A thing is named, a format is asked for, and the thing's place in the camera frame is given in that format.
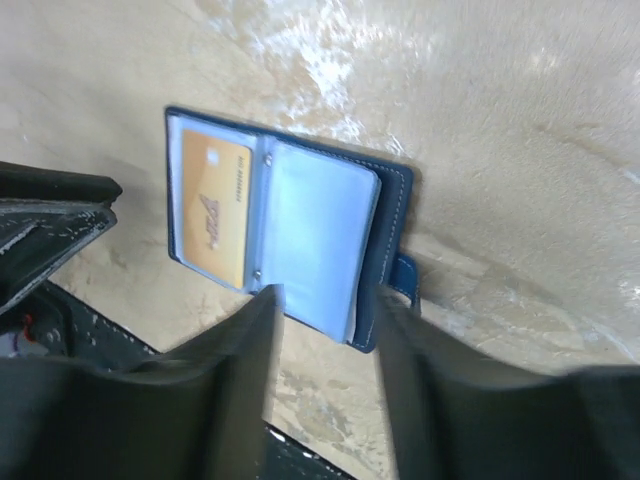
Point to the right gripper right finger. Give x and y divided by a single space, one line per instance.
457 413

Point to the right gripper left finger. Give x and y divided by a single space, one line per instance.
194 412

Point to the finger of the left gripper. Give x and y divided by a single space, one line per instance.
47 216

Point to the gold credit card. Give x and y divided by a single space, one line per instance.
215 200

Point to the blue leather card holder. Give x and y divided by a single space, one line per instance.
324 224

